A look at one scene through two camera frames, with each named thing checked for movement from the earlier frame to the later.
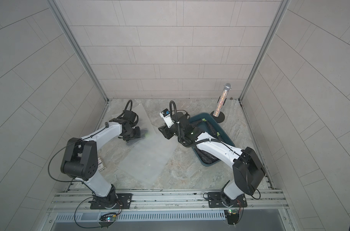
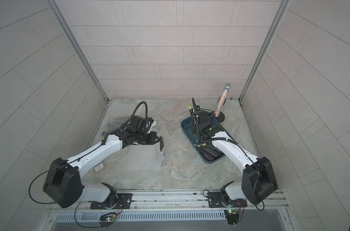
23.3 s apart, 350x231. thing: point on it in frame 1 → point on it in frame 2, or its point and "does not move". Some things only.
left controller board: x=107 y=220 does not move
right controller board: x=232 y=215 does not move
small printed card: x=101 y=166 does not move
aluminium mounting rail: x=258 y=199 does not move
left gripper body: x=134 y=133 → x=144 y=137
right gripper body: x=175 y=130 → x=196 y=128
